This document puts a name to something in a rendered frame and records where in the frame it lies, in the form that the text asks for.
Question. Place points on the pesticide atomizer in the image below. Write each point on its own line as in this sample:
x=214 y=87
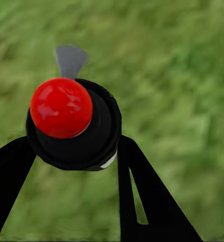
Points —
x=73 y=124

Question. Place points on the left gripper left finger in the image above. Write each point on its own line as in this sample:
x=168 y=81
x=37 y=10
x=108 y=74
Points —
x=16 y=159

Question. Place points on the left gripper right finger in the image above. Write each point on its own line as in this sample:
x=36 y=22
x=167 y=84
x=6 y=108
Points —
x=167 y=222

